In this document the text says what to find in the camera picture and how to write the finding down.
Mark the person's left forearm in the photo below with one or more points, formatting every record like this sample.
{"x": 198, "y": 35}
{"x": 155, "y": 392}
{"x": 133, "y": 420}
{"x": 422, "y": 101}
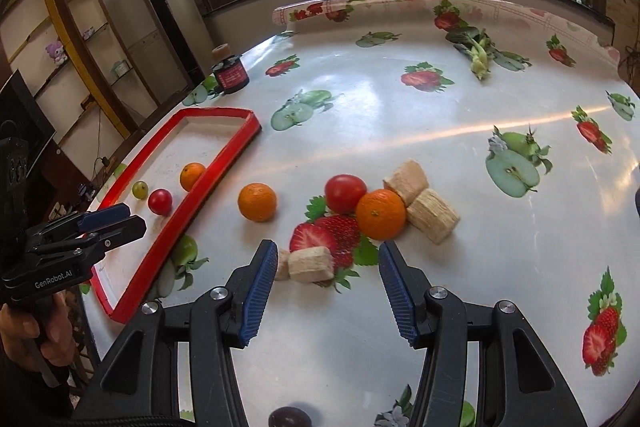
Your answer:
{"x": 20, "y": 387}

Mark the beige tape roll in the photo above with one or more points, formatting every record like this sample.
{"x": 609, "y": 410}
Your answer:
{"x": 221, "y": 50}

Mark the person's left hand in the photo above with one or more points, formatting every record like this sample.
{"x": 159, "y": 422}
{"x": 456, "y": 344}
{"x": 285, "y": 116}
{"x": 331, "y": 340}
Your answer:
{"x": 62, "y": 332}

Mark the black screen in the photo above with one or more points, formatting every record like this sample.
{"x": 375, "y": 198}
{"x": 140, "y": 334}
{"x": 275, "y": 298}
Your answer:
{"x": 20, "y": 122}

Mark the green grape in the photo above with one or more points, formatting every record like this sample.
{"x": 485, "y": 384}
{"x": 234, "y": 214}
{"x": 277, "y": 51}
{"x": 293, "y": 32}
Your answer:
{"x": 140, "y": 189}

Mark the purple plush toy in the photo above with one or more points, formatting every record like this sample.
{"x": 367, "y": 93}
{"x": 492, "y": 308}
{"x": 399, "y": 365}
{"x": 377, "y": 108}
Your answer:
{"x": 56, "y": 53}

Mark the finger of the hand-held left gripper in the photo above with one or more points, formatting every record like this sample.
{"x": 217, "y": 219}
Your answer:
{"x": 125, "y": 229}
{"x": 105, "y": 217}

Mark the orange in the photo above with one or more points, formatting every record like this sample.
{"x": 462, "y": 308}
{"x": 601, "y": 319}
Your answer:
{"x": 256, "y": 202}
{"x": 192, "y": 176}
{"x": 381, "y": 214}

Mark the fruit print tablecloth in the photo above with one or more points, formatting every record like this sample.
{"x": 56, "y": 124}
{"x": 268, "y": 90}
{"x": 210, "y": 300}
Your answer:
{"x": 400, "y": 117}

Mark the black jar with red label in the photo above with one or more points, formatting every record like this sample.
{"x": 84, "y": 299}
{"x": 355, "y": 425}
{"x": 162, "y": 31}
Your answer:
{"x": 231, "y": 77}

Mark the green leafy vegetable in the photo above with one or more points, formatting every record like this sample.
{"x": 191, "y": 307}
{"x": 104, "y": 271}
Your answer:
{"x": 477, "y": 52}

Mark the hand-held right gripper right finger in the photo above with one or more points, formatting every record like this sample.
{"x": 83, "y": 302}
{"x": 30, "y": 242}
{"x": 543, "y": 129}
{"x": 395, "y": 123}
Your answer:
{"x": 400, "y": 302}

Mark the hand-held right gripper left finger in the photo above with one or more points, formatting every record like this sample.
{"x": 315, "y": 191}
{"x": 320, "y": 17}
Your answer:
{"x": 257, "y": 302}

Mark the red rimmed white tray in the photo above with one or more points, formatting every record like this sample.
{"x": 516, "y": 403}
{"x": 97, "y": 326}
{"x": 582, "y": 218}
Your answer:
{"x": 165, "y": 142}

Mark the wooden wall shelf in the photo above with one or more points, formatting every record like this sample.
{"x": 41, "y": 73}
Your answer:
{"x": 75, "y": 37}

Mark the red tomato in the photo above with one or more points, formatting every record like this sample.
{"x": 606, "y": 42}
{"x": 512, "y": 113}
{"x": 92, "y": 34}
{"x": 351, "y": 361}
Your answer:
{"x": 160, "y": 201}
{"x": 345, "y": 193}

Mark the small pale green box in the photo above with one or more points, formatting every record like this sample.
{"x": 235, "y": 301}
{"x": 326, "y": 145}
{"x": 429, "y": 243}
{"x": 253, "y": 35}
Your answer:
{"x": 121, "y": 68}

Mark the tall standing air conditioner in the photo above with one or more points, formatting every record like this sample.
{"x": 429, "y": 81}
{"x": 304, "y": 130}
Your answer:
{"x": 170, "y": 7}

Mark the dark purple plum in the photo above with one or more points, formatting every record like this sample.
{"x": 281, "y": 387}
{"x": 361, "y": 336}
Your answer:
{"x": 290, "y": 418}

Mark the beige rice cake piece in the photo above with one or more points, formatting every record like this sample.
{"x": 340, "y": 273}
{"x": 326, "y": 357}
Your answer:
{"x": 407, "y": 179}
{"x": 311, "y": 263}
{"x": 282, "y": 264}
{"x": 434, "y": 215}

